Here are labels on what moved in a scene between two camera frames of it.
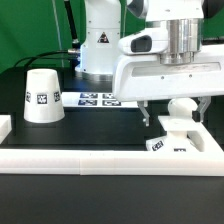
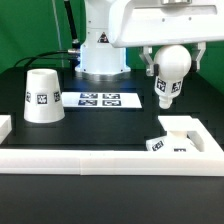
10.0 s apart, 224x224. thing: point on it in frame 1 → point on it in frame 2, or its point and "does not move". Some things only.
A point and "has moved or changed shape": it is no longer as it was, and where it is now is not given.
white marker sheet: (96, 100) does not move
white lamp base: (177, 140) does not move
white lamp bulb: (181, 106) has moved or changed shape
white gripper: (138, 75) → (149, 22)
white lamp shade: (43, 101) does not move
